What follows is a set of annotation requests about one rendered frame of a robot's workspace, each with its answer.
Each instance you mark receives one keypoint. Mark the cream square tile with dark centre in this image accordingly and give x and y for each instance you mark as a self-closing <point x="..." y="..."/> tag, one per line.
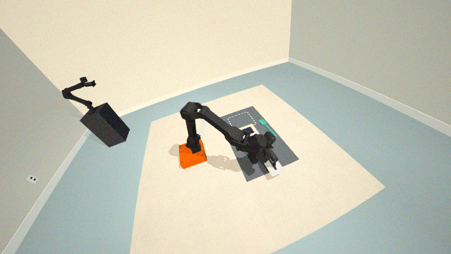
<point x="250" y="128"/>

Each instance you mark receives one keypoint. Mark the teal small trowel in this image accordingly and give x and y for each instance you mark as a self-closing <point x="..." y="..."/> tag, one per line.
<point x="262" y="122"/>

